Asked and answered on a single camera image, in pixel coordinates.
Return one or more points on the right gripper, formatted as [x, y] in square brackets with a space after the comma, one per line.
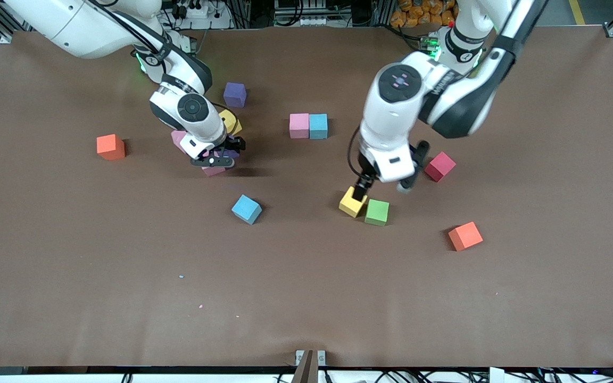
[233, 144]

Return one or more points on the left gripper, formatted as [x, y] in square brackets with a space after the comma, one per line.
[363, 184]

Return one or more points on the purple foam block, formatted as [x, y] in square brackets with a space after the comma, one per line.
[234, 94]
[232, 155]

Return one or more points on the yellow foam block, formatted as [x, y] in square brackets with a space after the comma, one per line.
[232, 127]
[350, 208]

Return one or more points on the pink foam block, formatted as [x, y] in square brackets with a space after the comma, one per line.
[299, 126]
[177, 141]
[215, 172]

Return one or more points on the blue foam block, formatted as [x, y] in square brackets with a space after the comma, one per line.
[246, 209]
[319, 126]

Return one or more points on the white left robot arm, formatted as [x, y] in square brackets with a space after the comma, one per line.
[461, 90]

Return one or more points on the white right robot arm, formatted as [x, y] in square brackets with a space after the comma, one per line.
[93, 26]

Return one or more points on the green foam block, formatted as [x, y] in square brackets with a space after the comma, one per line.
[377, 213]

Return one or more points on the red foam block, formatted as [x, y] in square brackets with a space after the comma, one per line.
[440, 166]

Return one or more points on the orange foam block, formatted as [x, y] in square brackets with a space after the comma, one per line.
[110, 147]
[465, 236]

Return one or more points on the white power strip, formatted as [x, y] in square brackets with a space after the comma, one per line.
[218, 21]

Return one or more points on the white terminal block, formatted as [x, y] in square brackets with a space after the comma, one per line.
[314, 21]

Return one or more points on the orange mesh bag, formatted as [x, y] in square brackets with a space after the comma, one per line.
[418, 16]

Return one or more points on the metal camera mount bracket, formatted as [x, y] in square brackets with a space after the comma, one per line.
[309, 367]

